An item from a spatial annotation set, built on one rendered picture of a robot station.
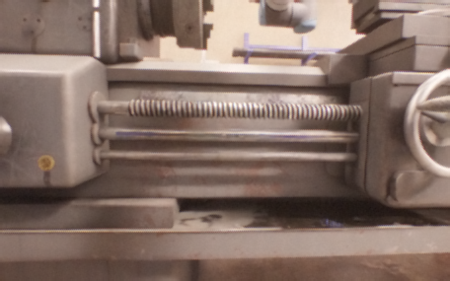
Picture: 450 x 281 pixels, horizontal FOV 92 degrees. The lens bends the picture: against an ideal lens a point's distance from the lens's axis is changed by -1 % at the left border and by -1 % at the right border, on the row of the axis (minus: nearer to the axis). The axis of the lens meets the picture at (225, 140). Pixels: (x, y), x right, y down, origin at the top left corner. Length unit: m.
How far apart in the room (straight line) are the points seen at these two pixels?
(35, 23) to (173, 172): 0.50
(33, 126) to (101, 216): 0.27
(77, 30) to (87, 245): 0.50
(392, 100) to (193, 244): 0.52
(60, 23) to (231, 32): 3.59
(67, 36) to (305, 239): 0.73
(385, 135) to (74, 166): 0.65
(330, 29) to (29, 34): 4.38
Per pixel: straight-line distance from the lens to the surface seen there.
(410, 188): 0.61
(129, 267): 0.68
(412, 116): 0.51
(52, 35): 0.72
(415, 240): 0.68
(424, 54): 0.64
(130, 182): 0.67
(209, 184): 0.64
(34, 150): 0.56
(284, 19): 0.98
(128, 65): 0.66
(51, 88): 0.54
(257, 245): 0.51
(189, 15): 0.81
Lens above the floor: 0.68
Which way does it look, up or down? 4 degrees down
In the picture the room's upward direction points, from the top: 1 degrees clockwise
